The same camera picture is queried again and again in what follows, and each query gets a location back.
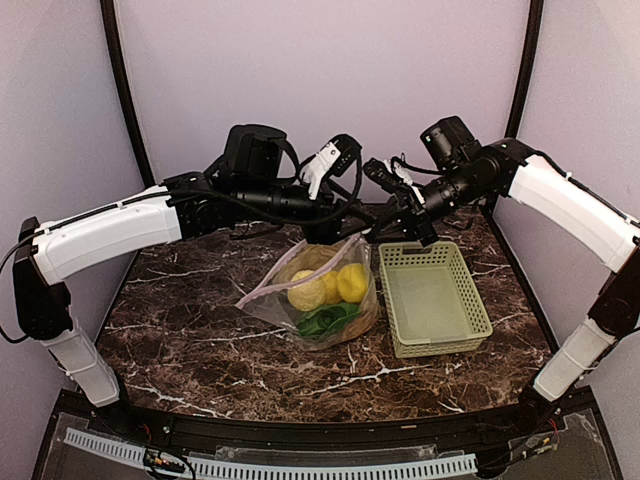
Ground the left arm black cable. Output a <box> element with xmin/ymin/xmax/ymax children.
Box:
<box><xmin>0</xmin><ymin>134</ymin><xmax>376</xmax><ymax>344</ymax></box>

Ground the left black frame post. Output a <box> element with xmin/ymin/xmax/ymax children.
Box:
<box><xmin>99</xmin><ymin>0</ymin><xmax>156</xmax><ymax>187</ymax></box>

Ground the beige wrinkled round food toy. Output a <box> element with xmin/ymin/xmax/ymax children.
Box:
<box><xmin>287</xmin><ymin>278</ymin><xmax>325</xmax><ymax>312</ymax></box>

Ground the right black frame post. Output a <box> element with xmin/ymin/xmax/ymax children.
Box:
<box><xmin>482</xmin><ymin>0</ymin><xmax>546</xmax><ymax>216</ymax></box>

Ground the pale green plastic basket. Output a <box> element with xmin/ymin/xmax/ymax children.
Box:
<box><xmin>378</xmin><ymin>241</ymin><xmax>493</xmax><ymax>359</ymax></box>

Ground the yellow lemon toy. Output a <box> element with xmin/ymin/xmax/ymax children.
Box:
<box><xmin>336</xmin><ymin>263</ymin><xmax>369</xmax><ymax>304</ymax></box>

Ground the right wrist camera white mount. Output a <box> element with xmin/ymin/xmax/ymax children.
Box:
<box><xmin>363</xmin><ymin>157</ymin><xmax>423</xmax><ymax>203</ymax></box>

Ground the clear dotted zip top bag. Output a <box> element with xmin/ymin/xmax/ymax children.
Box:
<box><xmin>236</xmin><ymin>234</ymin><xmax>380</xmax><ymax>351</ymax></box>

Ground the bok choy toy green white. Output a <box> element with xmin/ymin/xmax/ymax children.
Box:
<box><xmin>296</xmin><ymin>302</ymin><xmax>360</xmax><ymax>340</ymax></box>

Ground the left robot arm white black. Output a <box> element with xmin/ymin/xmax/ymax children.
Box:
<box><xmin>7</xmin><ymin>124</ymin><xmax>362</xmax><ymax>436</ymax></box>

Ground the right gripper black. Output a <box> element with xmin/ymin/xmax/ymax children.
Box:
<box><xmin>364</xmin><ymin>162</ymin><xmax>489</xmax><ymax>245</ymax></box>

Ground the light green round food toy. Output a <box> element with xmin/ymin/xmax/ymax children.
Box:
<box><xmin>321</xmin><ymin>270</ymin><xmax>343</xmax><ymax>305</ymax></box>

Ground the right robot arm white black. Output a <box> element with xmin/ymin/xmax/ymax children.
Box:
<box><xmin>363</xmin><ymin>116</ymin><xmax>639</xmax><ymax>434</ymax></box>

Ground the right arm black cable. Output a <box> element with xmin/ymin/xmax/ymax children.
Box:
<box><xmin>539</xmin><ymin>149</ymin><xmax>640</xmax><ymax>246</ymax></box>

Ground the black front rail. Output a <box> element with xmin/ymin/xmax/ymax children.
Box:
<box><xmin>54</xmin><ymin>389</ymin><xmax>565</xmax><ymax>454</ymax></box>

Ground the white slotted cable duct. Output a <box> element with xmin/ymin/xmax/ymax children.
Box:
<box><xmin>64</xmin><ymin>427</ymin><xmax>477</xmax><ymax>479</ymax></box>

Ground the black frame post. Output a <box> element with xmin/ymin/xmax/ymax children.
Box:
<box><xmin>482</xmin><ymin>0</ymin><xmax>546</xmax><ymax>216</ymax></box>
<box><xmin>99</xmin><ymin>0</ymin><xmax>156</xmax><ymax>187</ymax></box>

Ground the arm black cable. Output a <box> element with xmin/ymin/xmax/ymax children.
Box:
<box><xmin>539</xmin><ymin>149</ymin><xmax>640</xmax><ymax>246</ymax></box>
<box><xmin>0</xmin><ymin>134</ymin><xmax>376</xmax><ymax>344</ymax></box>

